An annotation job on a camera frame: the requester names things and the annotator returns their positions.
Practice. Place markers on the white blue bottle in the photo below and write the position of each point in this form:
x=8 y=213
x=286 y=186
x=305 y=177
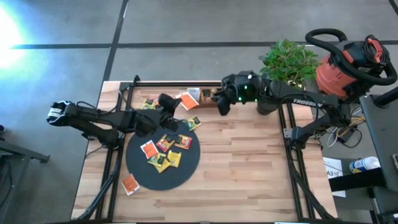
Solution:
x=365 y=164

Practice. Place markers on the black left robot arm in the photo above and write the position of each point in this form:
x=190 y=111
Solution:
x=93 y=119

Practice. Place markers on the orange white tea packet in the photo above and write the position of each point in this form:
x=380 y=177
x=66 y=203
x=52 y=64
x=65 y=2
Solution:
x=149 y=149
x=187 y=101
x=130 y=184

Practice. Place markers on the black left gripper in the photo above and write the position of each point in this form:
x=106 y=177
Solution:
x=161 y=123

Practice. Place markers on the black power brick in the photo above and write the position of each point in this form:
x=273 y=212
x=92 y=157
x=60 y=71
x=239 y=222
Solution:
x=345 y=134

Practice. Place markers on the wooden tea organizer box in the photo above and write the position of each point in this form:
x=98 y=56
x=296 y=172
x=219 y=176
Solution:
x=208 y=104

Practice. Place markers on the black cart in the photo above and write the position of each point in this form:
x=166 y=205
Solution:
x=382 y=130

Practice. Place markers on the round dark woven placemat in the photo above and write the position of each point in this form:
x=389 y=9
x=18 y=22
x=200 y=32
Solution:
x=168 y=177

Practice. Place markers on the white paper sheet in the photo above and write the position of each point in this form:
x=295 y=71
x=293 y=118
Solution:
x=329 y=163

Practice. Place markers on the green plant in black pot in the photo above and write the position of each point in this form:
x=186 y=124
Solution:
x=289 y=62

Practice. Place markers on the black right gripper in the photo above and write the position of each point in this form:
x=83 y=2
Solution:
x=236 y=90

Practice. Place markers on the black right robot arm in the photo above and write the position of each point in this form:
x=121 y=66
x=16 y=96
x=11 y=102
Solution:
x=311 y=101

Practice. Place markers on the black floor stand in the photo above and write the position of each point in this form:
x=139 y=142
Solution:
x=18 y=155

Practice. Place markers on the orange black shop vacuum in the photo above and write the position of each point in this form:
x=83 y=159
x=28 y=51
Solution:
x=335 y=77

